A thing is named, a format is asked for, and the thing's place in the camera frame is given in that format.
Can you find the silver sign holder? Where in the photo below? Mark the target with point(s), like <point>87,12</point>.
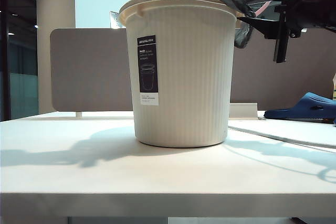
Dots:
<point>114,19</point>

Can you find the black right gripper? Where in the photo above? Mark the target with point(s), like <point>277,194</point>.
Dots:
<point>312,11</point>

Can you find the brown grey desk partition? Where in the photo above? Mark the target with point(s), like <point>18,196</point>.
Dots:
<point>302,77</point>

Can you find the light grey rounded desk partition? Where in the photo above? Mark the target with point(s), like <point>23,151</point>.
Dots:
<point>86,69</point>

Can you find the white partition post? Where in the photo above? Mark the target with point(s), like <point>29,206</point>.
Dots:
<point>79,115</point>

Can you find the navy blue foam slipper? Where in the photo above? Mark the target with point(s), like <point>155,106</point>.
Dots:
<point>302,108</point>

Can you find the cream ribbed plastic trash can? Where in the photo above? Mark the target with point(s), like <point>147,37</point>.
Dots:
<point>183,90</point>

